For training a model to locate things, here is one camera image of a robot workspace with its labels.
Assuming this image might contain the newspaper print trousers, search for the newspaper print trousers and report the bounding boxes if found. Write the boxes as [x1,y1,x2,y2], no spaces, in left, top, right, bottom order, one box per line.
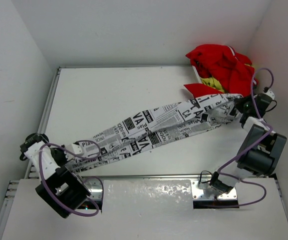
[67,93,242,173]

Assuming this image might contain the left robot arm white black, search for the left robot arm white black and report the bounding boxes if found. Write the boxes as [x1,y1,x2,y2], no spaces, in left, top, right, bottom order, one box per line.
[20,133,99,219]

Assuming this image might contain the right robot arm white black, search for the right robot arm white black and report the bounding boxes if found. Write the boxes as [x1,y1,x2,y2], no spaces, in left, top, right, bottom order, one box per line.
[209,91,287,195]

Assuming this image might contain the red trousers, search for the red trousers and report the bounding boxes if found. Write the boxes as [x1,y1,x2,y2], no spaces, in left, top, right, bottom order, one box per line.
[185,44,258,98]

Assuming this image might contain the white front cover board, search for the white front cover board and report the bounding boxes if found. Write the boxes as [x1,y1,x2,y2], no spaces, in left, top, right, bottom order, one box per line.
[3,178,288,240]

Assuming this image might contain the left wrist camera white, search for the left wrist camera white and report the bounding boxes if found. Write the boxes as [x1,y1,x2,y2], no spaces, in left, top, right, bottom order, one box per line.
[71,142,84,156]

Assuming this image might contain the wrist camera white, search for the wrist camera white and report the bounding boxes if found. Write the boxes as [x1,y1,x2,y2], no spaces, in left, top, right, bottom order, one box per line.
[263,87,275,101]
[71,142,84,156]

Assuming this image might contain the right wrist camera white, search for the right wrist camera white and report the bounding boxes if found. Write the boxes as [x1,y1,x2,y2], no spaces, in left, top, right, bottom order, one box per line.
[263,87,275,101]

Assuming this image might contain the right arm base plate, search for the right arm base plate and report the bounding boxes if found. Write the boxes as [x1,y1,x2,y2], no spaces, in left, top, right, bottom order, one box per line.
[191,180,238,201]

